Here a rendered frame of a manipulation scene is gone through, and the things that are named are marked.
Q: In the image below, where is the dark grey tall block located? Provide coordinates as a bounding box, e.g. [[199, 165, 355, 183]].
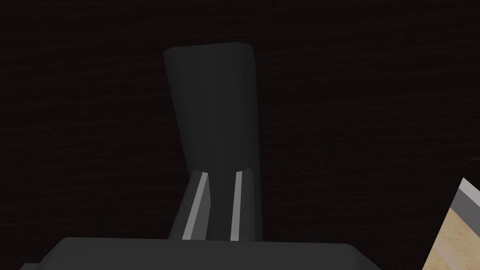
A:
[[163, 42, 260, 178]]

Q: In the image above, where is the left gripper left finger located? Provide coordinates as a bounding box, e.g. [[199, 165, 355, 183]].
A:
[[168, 169, 212, 241]]

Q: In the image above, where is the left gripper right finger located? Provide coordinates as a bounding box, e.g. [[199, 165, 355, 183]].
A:
[[230, 168, 264, 242]]

